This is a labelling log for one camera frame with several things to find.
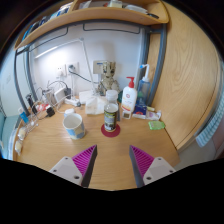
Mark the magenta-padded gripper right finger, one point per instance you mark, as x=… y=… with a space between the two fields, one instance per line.
x=156 y=168

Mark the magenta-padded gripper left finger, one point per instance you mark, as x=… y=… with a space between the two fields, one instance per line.
x=67 y=168

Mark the clear bottle with dark label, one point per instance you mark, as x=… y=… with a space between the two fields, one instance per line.
x=110 y=118

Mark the white mug with blue pattern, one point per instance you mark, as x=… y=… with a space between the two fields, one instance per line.
x=75 y=128

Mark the white and pink pack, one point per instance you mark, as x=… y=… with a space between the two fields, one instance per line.
x=151 y=115

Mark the wrapped round bun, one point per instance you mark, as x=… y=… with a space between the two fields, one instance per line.
x=18 y=147
x=22 y=133

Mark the flat round red coaster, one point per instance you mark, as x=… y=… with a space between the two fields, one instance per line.
x=111 y=134

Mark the white earbud case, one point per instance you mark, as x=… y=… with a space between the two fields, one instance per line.
x=69 y=111

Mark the black charger block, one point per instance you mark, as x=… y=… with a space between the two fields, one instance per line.
x=50 y=112

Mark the small blue package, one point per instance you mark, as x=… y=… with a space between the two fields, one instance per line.
x=140 y=108

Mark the white power strip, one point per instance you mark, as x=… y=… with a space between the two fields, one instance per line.
x=72 y=101

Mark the blue and white tube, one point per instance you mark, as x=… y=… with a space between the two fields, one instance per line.
x=24 y=116

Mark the light teal bed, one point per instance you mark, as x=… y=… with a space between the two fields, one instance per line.
x=7 y=133

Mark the striped hanging towel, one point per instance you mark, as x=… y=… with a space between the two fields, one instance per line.
x=211 y=125

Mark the white power adapter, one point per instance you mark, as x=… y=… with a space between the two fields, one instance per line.
x=60 y=95

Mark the white pump bottle red pump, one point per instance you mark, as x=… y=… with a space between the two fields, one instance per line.
x=129 y=100

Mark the metal cup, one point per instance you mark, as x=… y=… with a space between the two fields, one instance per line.
x=50 y=96

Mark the black electric shaver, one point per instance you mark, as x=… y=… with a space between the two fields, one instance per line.
x=30 y=104

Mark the white desk lamp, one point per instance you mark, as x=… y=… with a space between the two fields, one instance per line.
x=87 y=65

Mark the wooden shelf unit with items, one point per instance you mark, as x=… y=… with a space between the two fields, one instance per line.
x=110 y=15

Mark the white wall outlet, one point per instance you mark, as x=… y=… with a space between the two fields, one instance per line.
x=74 y=70
x=60 y=71

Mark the white card on wall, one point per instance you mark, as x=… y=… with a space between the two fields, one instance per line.
x=98 y=66

